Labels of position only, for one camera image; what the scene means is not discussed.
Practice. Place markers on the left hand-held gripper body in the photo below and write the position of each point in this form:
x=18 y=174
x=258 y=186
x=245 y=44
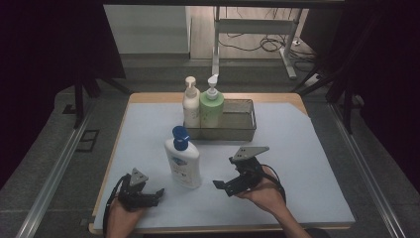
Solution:
x=132 y=195

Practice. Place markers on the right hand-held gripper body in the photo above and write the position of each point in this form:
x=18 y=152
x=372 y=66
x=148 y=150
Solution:
x=247 y=172

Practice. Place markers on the white bottle with blue pump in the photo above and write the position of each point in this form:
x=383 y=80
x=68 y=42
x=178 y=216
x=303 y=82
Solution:
x=185 y=165

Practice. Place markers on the grey metal tray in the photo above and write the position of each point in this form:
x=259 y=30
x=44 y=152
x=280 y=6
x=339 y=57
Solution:
x=237 y=122

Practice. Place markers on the green pump bottle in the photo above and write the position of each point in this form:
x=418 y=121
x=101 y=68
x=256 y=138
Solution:
x=211 y=109

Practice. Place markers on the cream pump bottle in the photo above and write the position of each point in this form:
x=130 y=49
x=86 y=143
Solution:
x=191 y=105

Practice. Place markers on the person's left hand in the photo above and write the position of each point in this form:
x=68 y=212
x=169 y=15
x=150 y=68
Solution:
x=122 y=223

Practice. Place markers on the person's right hand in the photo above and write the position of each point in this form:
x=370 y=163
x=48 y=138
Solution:
x=267 y=195

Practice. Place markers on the pale blue table mat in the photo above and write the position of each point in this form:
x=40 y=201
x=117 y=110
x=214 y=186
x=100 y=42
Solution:
x=297 y=172

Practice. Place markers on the wooden table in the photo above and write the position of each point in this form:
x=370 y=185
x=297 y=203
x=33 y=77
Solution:
x=158 y=97

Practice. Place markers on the black tripod stand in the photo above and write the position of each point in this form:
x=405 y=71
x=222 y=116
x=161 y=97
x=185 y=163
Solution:
x=79 y=99
x=346 y=99

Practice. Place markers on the white power strip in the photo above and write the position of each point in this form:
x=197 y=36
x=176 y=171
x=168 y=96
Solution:
x=313 y=81

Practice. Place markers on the white metal stand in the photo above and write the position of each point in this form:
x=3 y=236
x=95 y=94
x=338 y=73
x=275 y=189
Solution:
x=254 y=26

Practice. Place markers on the dark curtain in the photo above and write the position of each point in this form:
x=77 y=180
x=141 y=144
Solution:
x=389 y=82
x=36 y=66

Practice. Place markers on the white board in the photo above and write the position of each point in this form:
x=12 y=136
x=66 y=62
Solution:
x=147 y=29

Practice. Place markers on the aluminium floor rail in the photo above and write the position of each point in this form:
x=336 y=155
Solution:
x=369 y=175
x=49 y=185

